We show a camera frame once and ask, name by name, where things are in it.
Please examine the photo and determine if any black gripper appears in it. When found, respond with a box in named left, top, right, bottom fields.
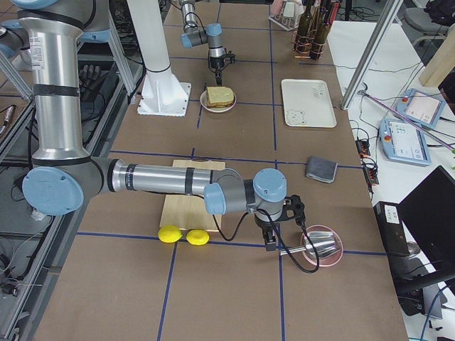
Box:
left=255, top=211, right=284, bottom=251
left=208, top=51, right=235, bottom=86

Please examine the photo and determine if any bread slice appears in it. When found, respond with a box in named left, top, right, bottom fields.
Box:
left=206, top=86, right=235, bottom=107

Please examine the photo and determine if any white round plate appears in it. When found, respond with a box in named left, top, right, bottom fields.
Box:
left=200, top=90, right=237, bottom=114

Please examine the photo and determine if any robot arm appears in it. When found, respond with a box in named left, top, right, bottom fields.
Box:
left=178, top=0, right=235, bottom=86
left=16, top=1, right=287, bottom=251

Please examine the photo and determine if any white bear serving tray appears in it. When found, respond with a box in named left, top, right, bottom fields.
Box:
left=281, top=79, right=337, bottom=129

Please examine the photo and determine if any pink bowl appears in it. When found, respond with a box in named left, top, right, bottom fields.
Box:
left=301, top=225, right=343, bottom=267

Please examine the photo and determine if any steel measuring cup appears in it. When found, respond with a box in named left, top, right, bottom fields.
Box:
left=288, top=231, right=341, bottom=260

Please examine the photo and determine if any yellow lemon right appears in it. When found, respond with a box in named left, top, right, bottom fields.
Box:
left=186, top=229, right=210, bottom=246

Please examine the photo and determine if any yellow lemon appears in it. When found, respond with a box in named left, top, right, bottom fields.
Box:
left=158, top=225, right=183, bottom=244
left=186, top=229, right=210, bottom=246

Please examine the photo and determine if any wooden cutting board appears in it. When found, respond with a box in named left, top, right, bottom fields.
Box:
left=159, top=159, right=225, bottom=233

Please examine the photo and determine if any grey folded cloth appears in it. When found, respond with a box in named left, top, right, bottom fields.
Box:
left=306, top=156, right=338, bottom=183

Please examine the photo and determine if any dark wine bottle left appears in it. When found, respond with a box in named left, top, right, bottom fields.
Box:
left=296, top=0, right=321, bottom=36

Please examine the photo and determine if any dark wine bottle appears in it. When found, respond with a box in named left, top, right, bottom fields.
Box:
left=296, top=0, right=321, bottom=36
left=309, top=1, right=338, bottom=60

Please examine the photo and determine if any yellow lemon left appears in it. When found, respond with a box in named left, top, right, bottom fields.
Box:
left=158, top=225, right=183, bottom=244

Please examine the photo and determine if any dark wine bottle right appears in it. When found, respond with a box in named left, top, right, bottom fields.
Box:
left=309, top=1, right=338, bottom=60

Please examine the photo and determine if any black computer box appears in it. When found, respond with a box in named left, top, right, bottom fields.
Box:
left=373, top=201, right=410, bottom=257

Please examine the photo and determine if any black monitor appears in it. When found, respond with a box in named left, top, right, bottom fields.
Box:
left=398, top=166, right=454, bottom=264

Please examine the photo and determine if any teach pendant near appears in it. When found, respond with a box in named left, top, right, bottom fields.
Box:
left=379, top=119, right=432, bottom=166

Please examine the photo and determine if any teach pendant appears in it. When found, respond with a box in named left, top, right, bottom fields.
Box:
left=379, top=119, right=432, bottom=166
left=395, top=88, right=446, bottom=129

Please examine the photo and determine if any teach pendant far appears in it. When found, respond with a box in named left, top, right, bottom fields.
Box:
left=395, top=88, right=446, bottom=129

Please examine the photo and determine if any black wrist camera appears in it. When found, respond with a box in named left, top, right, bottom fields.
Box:
left=278, top=195, right=306, bottom=226

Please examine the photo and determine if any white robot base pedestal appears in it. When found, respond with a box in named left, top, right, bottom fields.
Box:
left=127, top=0, right=191, bottom=117

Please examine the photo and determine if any white wire rack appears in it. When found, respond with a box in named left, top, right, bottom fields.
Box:
left=269, top=0, right=304, bottom=31

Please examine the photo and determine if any copper wire bottle rack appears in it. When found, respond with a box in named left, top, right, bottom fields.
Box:
left=291, top=30, right=326, bottom=60

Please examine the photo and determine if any aluminium camera mount post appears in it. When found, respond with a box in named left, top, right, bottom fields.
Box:
left=341, top=0, right=404, bottom=110

